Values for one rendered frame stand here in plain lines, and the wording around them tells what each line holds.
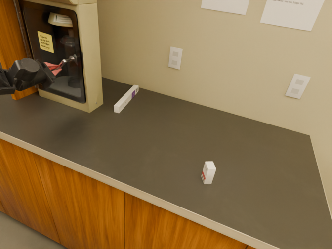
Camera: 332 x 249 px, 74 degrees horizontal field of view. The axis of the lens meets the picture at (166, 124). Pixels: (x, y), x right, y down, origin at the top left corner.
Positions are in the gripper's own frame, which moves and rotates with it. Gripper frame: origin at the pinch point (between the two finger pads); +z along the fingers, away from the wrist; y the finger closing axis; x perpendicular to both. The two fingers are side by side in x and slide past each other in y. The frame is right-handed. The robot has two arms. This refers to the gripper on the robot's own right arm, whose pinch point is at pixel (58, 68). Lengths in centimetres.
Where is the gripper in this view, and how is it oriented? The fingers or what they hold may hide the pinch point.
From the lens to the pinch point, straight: 106.6
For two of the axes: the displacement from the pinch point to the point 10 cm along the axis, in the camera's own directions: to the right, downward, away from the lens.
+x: -7.4, 3.6, 5.6
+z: 3.7, -4.8, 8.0
